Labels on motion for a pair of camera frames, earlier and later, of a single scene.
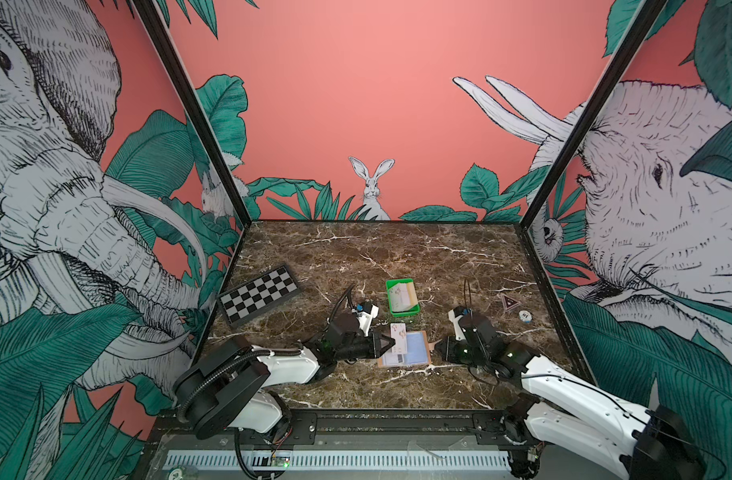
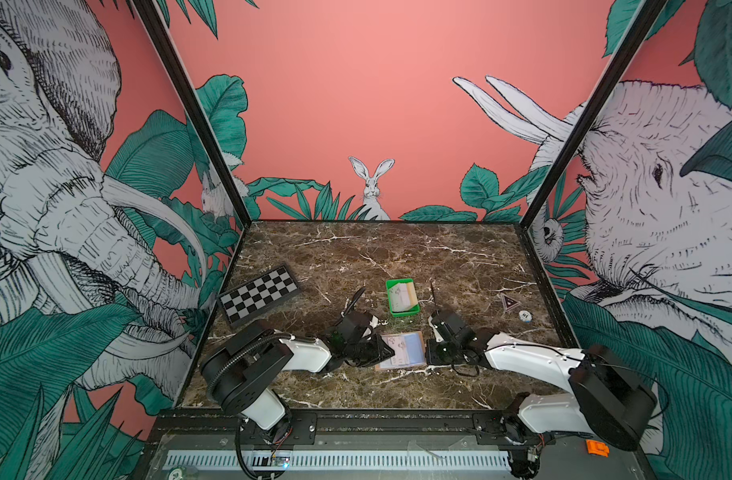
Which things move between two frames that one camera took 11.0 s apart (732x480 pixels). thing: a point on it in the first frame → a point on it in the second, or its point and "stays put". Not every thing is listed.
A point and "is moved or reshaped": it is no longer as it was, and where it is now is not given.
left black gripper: (375, 344) stays put
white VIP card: (399, 333) is moved or reshaped
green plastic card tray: (402, 297) stays put
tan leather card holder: (418, 353) stays put
